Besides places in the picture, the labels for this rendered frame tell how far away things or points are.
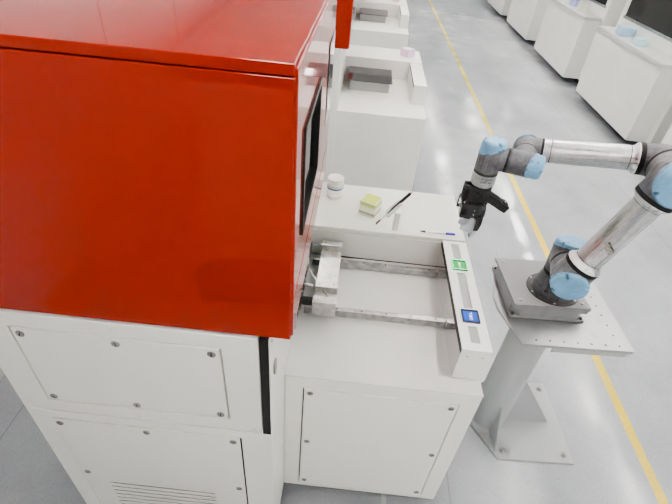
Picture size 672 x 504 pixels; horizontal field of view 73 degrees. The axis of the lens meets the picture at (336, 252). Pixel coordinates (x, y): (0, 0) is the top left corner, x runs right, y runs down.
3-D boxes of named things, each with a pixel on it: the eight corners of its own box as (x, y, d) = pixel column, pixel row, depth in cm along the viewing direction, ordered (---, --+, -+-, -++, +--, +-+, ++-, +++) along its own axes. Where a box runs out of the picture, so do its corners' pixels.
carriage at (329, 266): (311, 315, 157) (312, 309, 156) (322, 250, 186) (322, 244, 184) (334, 317, 157) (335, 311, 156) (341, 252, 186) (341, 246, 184)
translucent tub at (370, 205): (357, 213, 189) (359, 199, 184) (365, 205, 194) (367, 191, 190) (373, 219, 186) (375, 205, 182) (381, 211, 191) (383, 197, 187)
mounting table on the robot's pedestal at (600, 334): (573, 291, 202) (585, 269, 194) (618, 374, 168) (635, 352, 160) (473, 283, 201) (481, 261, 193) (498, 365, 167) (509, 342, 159)
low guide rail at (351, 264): (312, 264, 183) (312, 258, 181) (312, 261, 185) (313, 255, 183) (435, 277, 183) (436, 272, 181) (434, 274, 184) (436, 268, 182)
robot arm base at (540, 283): (566, 279, 178) (576, 259, 172) (578, 305, 166) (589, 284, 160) (527, 274, 179) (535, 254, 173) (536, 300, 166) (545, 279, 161)
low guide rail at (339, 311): (303, 313, 162) (303, 307, 160) (304, 309, 164) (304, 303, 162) (442, 327, 162) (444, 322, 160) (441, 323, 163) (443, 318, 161)
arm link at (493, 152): (510, 148, 132) (481, 141, 134) (499, 180, 139) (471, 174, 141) (512, 137, 138) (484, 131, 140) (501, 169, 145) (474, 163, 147)
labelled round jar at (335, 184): (325, 199, 195) (327, 180, 189) (327, 191, 201) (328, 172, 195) (341, 201, 195) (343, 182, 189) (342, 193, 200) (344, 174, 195)
